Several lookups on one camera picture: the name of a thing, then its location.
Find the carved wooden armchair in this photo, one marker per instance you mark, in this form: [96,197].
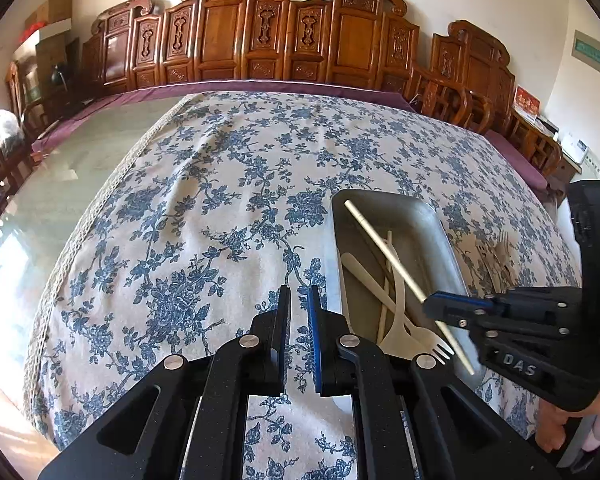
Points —
[472,75]

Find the red gift box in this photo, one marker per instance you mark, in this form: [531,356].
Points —
[527,102]

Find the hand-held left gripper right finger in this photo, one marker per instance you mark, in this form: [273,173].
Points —
[316,345]

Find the blue floral tablecloth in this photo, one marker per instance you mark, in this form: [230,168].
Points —
[205,220]

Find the dark wooden chair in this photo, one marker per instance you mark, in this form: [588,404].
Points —
[0,160]

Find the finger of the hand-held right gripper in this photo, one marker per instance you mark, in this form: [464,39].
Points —
[452,317]
[462,302]

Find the clear plastic bag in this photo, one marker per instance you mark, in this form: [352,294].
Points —
[5,127]

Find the green wall electrical box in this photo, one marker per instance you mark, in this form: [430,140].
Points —
[594,54]

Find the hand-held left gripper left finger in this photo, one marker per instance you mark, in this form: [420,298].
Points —
[275,350]

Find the person's right hand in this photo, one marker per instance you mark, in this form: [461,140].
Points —
[552,420]

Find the carved wooden sofa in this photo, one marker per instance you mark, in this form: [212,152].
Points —
[260,30]

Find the small purple seat cushion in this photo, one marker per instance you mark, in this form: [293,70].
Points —
[517,157]

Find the white metal panel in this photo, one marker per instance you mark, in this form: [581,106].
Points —
[596,166]

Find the wooden side table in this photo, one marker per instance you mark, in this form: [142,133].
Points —
[565,172]

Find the grey metal tray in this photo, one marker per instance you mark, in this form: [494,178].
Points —
[410,230]

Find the wooden chopstick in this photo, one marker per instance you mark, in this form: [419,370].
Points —
[384,310]
[385,247]

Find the white desk telephone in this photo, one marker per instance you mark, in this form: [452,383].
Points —
[575,146]

